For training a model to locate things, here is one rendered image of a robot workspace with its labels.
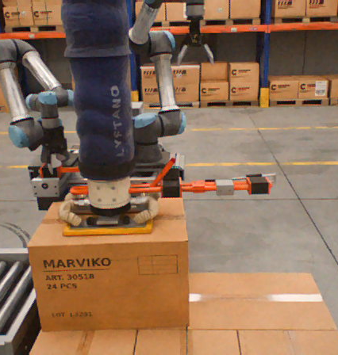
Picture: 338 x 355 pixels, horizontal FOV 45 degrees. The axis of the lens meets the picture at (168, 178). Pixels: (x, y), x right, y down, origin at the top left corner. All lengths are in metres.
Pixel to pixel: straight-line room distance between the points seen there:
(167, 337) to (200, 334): 0.13
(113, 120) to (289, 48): 8.85
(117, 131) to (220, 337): 0.89
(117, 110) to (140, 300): 0.74
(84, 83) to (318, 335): 1.30
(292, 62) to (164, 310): 8.92
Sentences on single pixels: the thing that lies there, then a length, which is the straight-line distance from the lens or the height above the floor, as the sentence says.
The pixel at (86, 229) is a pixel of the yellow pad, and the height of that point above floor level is 0.97.
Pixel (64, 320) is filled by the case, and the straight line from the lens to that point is 1.78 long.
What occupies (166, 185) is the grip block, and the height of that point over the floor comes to 1.10.
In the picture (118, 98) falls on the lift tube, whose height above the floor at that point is 1.45.
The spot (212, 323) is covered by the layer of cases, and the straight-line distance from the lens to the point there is 1.78.
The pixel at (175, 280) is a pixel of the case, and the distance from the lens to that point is 1.62.
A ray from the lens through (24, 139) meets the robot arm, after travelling 2.09.
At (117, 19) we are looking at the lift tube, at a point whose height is 1.72.
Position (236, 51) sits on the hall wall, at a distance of 9.99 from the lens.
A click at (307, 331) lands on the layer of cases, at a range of 1.80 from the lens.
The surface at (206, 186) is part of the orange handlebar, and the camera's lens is 1.63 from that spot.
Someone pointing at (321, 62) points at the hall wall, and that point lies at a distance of 10.39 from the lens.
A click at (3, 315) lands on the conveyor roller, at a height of 0.55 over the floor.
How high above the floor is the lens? 1.70
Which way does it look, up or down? 21 degrees down
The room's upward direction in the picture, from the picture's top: 2 degrees counter-clockwise
